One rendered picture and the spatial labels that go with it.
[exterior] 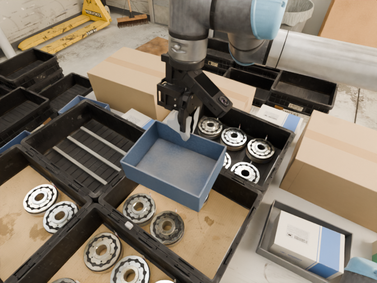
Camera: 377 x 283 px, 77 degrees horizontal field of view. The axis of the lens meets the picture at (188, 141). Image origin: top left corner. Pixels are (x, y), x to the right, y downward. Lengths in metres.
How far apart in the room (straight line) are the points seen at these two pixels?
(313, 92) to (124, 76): 1.36
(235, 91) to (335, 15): 2.06
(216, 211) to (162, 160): 0.29
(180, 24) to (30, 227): 0.75
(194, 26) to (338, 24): 2.73
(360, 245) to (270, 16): 0.87
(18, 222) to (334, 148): 1.09
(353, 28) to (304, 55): 2.60
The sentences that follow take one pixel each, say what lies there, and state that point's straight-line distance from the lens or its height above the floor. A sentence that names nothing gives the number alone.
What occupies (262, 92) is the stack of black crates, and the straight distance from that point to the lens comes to 2.05.
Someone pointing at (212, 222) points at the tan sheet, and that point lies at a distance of 0.79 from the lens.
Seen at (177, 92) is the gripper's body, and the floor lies 1.26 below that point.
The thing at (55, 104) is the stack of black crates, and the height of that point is 0.38.
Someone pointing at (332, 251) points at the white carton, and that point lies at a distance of 0.91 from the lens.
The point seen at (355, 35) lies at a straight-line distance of 3.14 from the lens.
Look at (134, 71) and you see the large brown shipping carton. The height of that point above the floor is 0.90.
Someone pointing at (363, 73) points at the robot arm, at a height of 1.32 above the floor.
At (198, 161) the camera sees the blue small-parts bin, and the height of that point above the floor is 1.07.
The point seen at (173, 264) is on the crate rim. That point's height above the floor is 0.93.
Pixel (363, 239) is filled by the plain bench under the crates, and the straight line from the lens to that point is 1.10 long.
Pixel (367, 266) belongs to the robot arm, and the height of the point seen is 1.07.
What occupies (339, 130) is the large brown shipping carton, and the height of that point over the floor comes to 0.90.
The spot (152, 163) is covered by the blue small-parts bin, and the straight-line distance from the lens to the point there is 0.62.
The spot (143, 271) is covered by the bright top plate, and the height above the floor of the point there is 0.86.
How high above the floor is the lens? 1.56
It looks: 49 degrees down
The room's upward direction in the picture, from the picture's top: straight up
